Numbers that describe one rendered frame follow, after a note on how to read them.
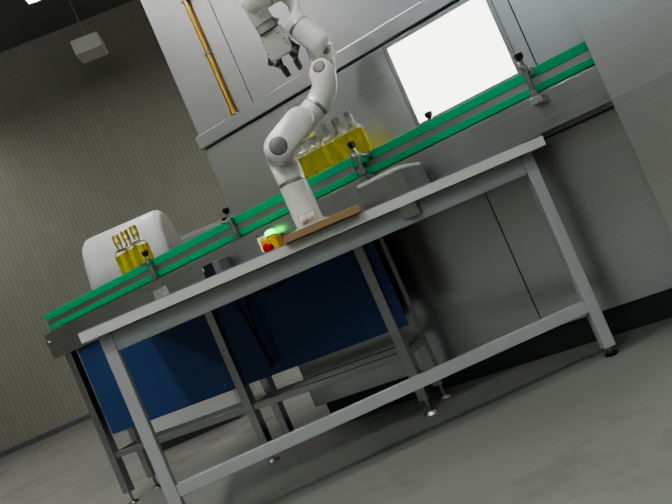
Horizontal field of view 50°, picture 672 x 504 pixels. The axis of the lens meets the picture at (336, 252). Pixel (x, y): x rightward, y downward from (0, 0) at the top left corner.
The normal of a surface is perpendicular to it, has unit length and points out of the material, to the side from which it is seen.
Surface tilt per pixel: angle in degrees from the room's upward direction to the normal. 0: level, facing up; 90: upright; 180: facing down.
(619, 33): 90
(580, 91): 90
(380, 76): 90
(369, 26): 90
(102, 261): 79
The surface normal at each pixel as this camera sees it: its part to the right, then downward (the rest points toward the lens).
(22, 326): 0.07, -0.05
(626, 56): -0.43, 0.16
